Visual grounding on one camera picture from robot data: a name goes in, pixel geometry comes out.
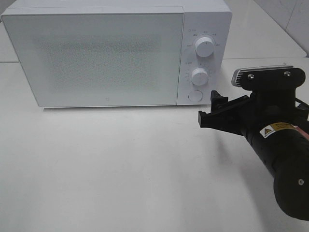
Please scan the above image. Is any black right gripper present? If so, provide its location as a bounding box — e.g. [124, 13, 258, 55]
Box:
[198, 90, 299, 140]

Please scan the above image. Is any round white door release button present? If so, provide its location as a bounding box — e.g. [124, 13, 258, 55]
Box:
[188, 90, 203, 102]

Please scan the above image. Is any pink round plate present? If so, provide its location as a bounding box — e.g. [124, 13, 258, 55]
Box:
[295, 126, 309, 140]

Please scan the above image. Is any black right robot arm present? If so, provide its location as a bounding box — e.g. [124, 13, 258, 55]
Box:
[198, 90, 309, 220]

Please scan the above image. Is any lower white microwave knob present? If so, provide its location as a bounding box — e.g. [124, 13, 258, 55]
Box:
[191, 68, 209, 86]

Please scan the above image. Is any white microwave knob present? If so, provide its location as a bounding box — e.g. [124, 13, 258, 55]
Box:
[194, 35, 215, 58]
[191, 68, 209, 86]

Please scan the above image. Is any upper white microwave knob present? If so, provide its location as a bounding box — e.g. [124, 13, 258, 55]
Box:
[194, 35, 215, 58]

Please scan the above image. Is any white microwave oven body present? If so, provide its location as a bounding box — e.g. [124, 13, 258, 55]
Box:
[1, 0, 232, 105]

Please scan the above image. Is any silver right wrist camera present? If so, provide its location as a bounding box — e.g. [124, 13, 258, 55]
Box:
[231, 65, 306, 91]

